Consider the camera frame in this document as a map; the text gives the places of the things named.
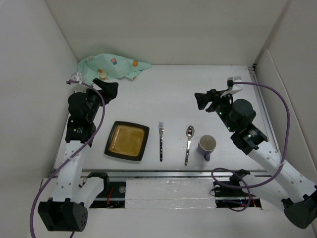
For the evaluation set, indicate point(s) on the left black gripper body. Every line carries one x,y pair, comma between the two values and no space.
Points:
94,99

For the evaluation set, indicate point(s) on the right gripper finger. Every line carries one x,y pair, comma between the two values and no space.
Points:
212,93
202,100

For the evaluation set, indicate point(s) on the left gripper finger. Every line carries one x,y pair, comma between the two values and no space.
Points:
111,91
104,86

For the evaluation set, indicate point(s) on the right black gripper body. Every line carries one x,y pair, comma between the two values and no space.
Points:
223,106

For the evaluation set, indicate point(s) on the green cartoon print cloth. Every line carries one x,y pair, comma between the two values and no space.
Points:
108,67

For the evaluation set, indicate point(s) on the silver spoon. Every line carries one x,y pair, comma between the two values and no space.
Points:
189,133

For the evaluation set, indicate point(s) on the purple mug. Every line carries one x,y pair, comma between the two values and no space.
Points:
206,146

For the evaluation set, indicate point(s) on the silver fork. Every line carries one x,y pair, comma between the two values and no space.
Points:
161,130

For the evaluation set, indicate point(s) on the square brown black plate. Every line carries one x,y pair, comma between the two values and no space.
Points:
127,141

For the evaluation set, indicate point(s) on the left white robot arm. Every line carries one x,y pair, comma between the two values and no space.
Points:
66,210

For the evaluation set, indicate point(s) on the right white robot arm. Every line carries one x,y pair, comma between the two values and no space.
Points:
295,195

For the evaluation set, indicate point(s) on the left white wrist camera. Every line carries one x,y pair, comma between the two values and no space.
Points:
79,77

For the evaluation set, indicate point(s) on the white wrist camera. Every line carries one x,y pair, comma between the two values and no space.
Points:
233,86
79,77

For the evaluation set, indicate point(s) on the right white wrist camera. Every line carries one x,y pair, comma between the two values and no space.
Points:
233,86

